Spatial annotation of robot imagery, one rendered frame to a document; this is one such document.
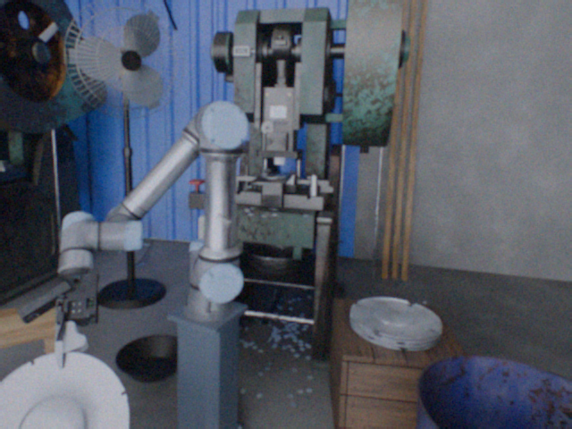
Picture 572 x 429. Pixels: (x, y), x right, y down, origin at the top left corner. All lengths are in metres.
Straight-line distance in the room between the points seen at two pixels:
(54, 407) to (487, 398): 1.01
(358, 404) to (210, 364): 0.47
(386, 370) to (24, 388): 0.97
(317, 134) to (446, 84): 1.25
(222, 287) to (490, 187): 2.43
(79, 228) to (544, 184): 2.90
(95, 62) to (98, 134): 1.50
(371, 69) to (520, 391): 1.03
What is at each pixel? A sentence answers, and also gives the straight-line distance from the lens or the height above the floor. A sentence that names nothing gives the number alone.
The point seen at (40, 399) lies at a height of 0.49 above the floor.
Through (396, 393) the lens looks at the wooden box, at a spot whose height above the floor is 0.24.
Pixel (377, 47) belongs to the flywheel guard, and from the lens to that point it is 1.63.
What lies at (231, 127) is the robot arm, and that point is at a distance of 1.11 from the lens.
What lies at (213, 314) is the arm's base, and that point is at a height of 0.47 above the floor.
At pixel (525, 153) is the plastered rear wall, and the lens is 3.35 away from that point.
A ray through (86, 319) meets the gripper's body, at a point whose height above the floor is 0.60.
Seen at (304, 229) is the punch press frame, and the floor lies 0.58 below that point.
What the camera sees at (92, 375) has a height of 0.52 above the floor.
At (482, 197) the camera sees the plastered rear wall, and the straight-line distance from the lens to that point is 3.33.
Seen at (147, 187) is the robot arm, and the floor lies 0.86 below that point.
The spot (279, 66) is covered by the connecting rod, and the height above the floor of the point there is 1.26.
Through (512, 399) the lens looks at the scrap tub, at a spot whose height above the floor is 0.38.
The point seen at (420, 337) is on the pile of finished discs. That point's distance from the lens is 1.53.
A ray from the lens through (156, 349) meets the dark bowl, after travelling 2.11.
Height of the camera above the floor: 1.08
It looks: 10 degrees down
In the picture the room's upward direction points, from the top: 1 degrees clockwise
